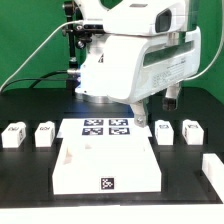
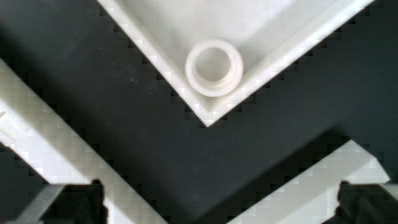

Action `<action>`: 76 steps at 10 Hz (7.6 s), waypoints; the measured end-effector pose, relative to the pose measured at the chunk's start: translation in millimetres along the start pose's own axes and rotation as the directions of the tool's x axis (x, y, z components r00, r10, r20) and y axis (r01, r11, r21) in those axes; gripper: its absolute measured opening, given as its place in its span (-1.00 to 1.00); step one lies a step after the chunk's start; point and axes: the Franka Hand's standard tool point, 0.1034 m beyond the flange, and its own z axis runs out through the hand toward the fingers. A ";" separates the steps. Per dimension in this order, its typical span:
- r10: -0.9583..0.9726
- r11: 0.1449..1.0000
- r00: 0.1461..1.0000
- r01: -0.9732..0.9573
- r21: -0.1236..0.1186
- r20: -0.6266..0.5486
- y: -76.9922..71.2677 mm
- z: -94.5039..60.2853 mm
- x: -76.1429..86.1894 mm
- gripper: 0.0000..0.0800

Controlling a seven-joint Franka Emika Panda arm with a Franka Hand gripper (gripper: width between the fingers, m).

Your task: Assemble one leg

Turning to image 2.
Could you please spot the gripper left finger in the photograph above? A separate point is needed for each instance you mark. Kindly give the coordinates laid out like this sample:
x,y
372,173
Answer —
x,y
68,204

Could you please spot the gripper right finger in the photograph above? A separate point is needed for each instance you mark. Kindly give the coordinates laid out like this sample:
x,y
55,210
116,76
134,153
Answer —
x,y
366,204

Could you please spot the white square table top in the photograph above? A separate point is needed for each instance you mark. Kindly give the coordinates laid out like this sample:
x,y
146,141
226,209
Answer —
x,y
221,43

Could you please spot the white L-shaped obstacle fence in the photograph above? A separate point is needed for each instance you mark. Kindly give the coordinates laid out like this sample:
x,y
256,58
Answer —
x,y
54,150

